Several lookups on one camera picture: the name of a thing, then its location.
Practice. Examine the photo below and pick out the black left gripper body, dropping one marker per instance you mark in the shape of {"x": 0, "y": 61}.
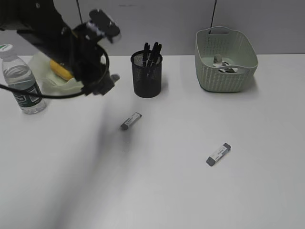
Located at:
{"x": 87, "y": 61}

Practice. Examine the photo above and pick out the yellow mango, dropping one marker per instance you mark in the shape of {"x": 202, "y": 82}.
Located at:
{"x": 60, "y": 71}

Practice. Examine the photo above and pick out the black marker pen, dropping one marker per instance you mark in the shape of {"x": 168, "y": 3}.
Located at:
{"x": 156, "y": 54}
{"x": 152, "y": 54}
{"x": 145, "y": 54}

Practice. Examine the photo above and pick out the clear water bottle green label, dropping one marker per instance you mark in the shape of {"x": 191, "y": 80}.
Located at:
{"x": 18, "y": 75}

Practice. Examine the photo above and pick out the grey white eraser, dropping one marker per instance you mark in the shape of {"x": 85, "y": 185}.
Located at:
{"x": 218, "y": 154}
{"x": 115, "y": 77}
{"x": 130, "y": 121}

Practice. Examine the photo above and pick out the white waste paper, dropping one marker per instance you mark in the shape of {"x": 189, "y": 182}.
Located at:
{"x": 219, "y": 62}

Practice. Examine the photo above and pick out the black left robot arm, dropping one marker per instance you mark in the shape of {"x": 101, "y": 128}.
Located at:
{"x": 40, "y": 24}

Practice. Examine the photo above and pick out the pale green wavy plate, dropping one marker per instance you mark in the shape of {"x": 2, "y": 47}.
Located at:
{"x": 39, "y": 65}

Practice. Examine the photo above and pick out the black mesh pen holder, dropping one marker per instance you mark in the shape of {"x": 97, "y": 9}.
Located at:
{"x": 147, "y": 81}

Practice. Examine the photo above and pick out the pale green woven basket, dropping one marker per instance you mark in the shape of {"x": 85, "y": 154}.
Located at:
{"x": 235, "y": 49}

